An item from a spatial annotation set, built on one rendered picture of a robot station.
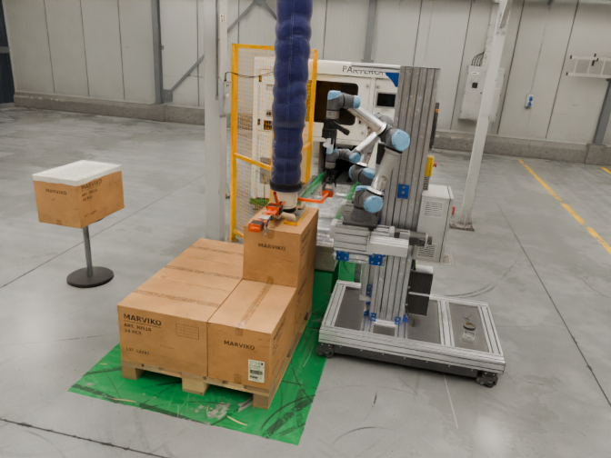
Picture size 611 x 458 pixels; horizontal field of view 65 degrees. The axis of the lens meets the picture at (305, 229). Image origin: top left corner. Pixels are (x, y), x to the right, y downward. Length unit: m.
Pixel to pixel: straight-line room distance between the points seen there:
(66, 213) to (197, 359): 1.80
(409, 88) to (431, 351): 1.75
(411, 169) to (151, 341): 2.00
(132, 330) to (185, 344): 0.36
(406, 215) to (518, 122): 9.51
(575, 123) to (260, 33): 7.84
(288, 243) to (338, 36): 9.70
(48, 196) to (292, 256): 2.11
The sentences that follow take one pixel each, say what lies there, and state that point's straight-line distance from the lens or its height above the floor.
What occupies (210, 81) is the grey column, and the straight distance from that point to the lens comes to 4.66.
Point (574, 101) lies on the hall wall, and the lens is 12.96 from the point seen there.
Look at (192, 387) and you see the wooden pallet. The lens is 3.27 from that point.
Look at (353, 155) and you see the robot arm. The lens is 3.50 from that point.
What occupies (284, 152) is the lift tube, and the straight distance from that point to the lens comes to 3.26.
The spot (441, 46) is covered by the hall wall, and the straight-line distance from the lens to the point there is 12.42.
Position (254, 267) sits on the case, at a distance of 3.37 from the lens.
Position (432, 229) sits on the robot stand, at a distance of 3.36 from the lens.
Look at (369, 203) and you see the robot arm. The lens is 3.02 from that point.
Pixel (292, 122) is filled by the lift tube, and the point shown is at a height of 1.64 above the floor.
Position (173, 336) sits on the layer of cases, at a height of 0.39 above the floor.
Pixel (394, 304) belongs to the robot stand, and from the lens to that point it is 3.67.
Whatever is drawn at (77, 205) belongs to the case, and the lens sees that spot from 4.22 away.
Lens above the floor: 2.09
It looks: 20 degrees down
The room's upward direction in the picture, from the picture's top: 4 degrees clockwise
